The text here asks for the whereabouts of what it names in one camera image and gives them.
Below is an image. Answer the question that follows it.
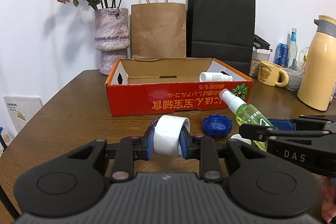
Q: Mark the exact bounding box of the green spray bottle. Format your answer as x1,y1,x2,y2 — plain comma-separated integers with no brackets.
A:
219,88,275,152

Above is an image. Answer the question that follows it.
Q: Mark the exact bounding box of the blue plastic jar lid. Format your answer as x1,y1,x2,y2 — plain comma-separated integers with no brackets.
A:
203,114,233,138

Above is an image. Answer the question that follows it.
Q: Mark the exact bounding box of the white serrated cap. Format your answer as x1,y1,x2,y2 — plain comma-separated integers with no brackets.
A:
230,134,252,145

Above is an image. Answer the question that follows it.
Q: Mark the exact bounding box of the yellow thermos jug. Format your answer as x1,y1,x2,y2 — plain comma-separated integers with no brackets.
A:
297,15,335,111

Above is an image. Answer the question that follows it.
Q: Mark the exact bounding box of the grey ceramic bowl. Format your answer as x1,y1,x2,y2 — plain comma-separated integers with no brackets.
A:
283,68,302,92

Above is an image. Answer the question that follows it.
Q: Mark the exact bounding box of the yellow bear mug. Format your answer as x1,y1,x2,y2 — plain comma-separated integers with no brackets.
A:
257,61,289,88

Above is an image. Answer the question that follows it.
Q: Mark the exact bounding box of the red cardboard box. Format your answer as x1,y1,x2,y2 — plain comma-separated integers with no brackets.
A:
105,58,253,116

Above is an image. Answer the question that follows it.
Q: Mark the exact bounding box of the white tube bottle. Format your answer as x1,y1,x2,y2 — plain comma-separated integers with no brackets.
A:
199,72,233,83

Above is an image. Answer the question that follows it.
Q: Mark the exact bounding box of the clear blue-label bottle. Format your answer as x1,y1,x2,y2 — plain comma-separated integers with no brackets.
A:
287,28,298,68

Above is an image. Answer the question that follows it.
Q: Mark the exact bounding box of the clear food container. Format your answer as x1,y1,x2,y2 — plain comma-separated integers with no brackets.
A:
249,47,272,77

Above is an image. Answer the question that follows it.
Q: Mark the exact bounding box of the purple marbled vase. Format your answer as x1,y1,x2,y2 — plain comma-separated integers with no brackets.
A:
94,8,130,75

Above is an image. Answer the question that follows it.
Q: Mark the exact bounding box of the black paper bag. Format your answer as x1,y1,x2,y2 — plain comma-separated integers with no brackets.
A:
186,0,256,75

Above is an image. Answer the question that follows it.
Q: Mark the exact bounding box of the white booklet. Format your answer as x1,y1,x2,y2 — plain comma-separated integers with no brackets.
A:
3,96,43,133

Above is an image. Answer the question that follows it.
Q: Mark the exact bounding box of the brown paper bag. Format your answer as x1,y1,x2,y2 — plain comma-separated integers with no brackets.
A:
130,0,186,59

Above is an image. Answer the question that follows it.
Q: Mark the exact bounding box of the blue white package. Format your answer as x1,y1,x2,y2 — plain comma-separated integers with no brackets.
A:
0,127,13,150

